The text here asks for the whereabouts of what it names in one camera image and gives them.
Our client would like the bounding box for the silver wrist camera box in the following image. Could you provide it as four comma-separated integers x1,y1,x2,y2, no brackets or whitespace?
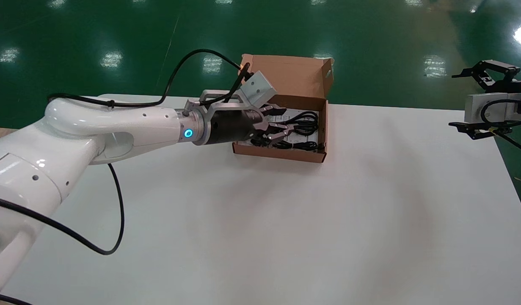
239,70,278,109
464,92,521,124

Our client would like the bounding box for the brown cardboard storage box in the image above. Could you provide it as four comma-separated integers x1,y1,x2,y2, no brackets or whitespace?
232,54,335,164

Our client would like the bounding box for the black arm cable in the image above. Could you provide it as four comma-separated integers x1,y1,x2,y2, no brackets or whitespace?
480,99,521,154
0,49,253,305

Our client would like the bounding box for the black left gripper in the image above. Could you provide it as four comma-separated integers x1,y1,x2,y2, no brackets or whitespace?
210,105,295,145

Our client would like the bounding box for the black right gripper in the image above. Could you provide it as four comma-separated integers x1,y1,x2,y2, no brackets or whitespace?
449,59,521,140

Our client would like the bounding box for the black power cable with plug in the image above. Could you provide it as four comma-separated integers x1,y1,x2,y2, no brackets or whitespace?
285,111,320,136

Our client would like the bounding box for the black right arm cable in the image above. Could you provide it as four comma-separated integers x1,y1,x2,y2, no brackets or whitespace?
480,99,521,154

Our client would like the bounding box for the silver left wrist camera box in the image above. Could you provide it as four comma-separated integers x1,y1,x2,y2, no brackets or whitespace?
239,70,278,109

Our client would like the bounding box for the black USB cable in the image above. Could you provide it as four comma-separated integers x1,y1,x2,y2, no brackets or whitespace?
251,139,319,152

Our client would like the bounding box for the printed white paper sheet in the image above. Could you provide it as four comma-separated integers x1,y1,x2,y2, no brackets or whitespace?
281,108,320,152

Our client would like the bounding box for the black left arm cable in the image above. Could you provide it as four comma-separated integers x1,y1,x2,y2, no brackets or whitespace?
0,49,253,305

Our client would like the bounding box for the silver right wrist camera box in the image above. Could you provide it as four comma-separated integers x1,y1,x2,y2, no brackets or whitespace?
464,92,521,124

